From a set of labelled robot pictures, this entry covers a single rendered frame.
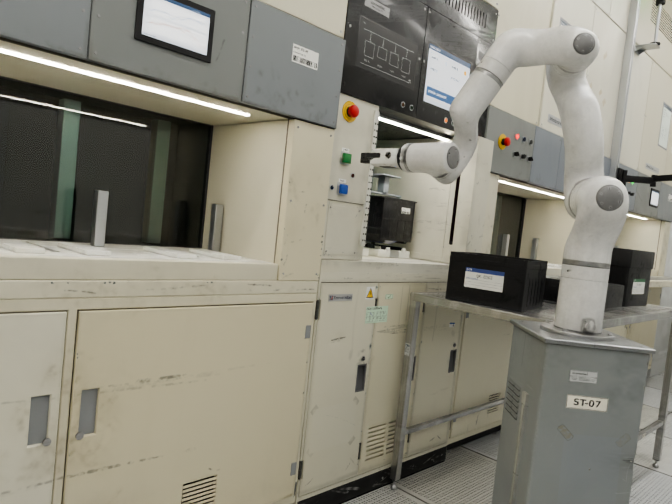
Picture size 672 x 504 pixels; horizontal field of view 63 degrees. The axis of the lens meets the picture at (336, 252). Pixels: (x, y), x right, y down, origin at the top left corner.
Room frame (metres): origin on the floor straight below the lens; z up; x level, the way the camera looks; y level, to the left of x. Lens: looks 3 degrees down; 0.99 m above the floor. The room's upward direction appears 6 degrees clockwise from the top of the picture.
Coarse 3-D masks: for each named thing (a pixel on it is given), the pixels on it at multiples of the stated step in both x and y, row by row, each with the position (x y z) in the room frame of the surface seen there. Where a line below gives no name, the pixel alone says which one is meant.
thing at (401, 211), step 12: (384, 180) 2.37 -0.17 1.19; (372, 192) 2.34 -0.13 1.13; (384, 192) 2.38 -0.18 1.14; (372, 204) 2.29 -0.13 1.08; (384, 204) 2.25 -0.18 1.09; (396, 204) 2.31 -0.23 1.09; (408, 204) 2.37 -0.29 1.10; (372, 216) 2.29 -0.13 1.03; (384, 216) 2.26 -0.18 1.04; (396, 216) 2.32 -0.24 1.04; (408, 216) 2.37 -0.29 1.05; (372, 228) 2.28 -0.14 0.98; (384, 228) 2.27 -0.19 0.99; (396, 228) 2.32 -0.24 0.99; (408, 228) 2.38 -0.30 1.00; (372, 240) 2.32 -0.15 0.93; (384, 240) 2.27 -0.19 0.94; (396, 240) 2.33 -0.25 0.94; (408, 240) 2.39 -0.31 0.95
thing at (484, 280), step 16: (464, 256) 1.95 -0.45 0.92; (480, 256) 1.91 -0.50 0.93; (496, 256) 2.16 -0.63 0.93; (448, 272) 1.98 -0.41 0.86; (464, 272) 1.94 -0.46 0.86; (480, 272) 1.91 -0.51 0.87; (496, 272) 1.88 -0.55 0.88; (512, 272) 1.85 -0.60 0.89; (528, 272) 1.85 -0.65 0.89; (544, 272) 2.02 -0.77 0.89; (448, 288) 1.97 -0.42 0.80; (464, 288) 1.94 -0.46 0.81; (480, 288) 1.91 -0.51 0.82; (496, 288) 1.87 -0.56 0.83; (512, 288) 1.84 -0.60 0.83; (528, 288) 1.87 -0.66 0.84; (480, 304) 1.90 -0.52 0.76; (496, 304) 1.87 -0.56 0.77; (512, 304) 1.84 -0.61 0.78; (528, 304) 1.89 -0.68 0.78
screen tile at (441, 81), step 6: (432, 54) 2.08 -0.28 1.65; (432, 60) 2.08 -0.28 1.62; (438, 60) 2.10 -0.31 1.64; (444, 60) 2.13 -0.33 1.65; (438, 66) 2.11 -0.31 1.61; (444, 66) 2.13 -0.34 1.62; (432, 72) 2.08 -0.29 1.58; (444, 72) 2.14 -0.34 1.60; (432, 78) 2.09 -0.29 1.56; (438, 78) 2.11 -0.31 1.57; (444, 78) 2.14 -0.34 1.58; (438, 84) 2.12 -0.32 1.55; (444, 84) 2.14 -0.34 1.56
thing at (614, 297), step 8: (552, 280) 2.20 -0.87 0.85; (544, 288) 2.22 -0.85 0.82; (552, 288) 2.20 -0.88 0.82; (608, 288) 2.13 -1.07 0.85; (616, 288) 2.20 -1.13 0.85; (544, 296) 2.22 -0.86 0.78; (552, 296) 2.20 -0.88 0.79; (608, 296) 2.14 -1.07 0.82; (616, 296) 2.21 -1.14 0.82; (608, 304) 2.15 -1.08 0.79; (616, 304) 2.22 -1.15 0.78
